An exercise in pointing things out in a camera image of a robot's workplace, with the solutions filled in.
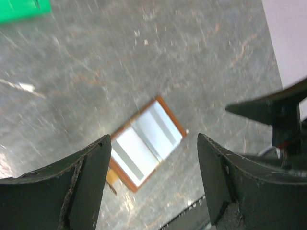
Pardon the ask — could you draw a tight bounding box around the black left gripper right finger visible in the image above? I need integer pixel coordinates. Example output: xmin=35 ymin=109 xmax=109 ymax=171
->
xmin=197 ymin=134 xmax=307 ymax=230

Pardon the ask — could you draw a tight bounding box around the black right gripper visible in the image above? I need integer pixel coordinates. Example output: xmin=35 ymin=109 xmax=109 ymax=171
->
xmin=225 ymin=78 xmax=307 ymax=168

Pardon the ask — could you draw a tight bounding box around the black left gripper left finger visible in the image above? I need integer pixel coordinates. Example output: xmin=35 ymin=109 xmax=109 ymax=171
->
xmin=0 ymin=135 xmax=111 ymax=230

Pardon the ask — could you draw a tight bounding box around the brown leather card holder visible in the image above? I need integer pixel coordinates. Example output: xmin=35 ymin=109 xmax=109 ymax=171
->
xmin=106 ymin=95 xmax=187 ymax=193

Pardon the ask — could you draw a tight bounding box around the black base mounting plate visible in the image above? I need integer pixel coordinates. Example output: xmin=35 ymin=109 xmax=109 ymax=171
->
xmin=159 ymin=195 xmax=211 ymax=230

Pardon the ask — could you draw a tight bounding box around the right green plastic bin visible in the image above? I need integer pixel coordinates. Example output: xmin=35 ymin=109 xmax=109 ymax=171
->
xmin=0 ymin=0 xmax=52 ymax=24

